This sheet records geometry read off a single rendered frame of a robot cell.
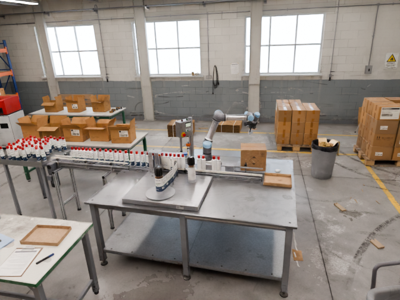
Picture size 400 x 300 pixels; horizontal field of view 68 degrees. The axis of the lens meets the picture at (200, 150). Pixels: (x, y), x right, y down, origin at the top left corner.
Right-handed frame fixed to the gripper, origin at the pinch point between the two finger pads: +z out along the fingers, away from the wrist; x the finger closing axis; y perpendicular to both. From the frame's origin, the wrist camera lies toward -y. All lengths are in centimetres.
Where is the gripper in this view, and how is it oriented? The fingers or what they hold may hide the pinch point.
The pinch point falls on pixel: (247, 131)
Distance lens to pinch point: 415.5
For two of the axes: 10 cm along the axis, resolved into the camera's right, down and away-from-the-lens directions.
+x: -0.7, -8.1, 5.9
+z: -1.9, 5.9, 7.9
